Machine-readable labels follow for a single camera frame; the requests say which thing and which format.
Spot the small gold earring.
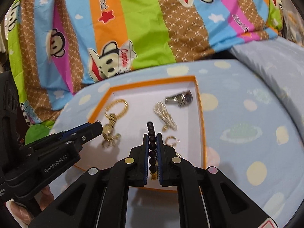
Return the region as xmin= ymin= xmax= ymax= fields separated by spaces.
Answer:
xmin=165 ymin=135 xmax=180 ymax=147

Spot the pearl bracelet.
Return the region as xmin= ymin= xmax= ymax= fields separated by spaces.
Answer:
xmin=153 ymin=101 xmax=178 ymax=132

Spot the black bead bracelet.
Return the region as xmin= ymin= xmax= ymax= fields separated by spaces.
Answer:
xmin=146 ymin=121 xmax=159 ymax=181

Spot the gold chain bracelet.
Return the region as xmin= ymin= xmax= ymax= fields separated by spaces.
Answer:
xmin=104 ymin=98 xmax=129 ymax=122

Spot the colourful monkey print quilt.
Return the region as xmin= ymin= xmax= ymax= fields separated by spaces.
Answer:
xmin=6 ymin=0 xmax=283 ymax=126

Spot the person's left hand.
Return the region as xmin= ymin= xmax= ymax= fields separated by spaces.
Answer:
xmin=10 ymin=185 xmax=54 ymax=225

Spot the silver wristwatch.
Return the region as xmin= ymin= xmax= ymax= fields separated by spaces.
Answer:
xmin=164 ymin=90 xmax=193 ymax=108

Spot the gold wristwatch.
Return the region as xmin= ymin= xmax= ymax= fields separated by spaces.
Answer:
xmin=102 ymin=113 xmax=117 ymax=143

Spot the light blue planet blanket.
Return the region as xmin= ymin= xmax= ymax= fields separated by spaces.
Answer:
xmin=46 ymin=37 xmax=303 ymax=227

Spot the orange shallow box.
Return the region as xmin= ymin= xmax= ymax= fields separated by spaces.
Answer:
xmin=75 ymin=76 xmax=207 ymax=171

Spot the gold pearl charm ring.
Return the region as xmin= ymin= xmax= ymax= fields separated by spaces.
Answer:
xmin=111 ymin=132 xmax=122 ymax=145

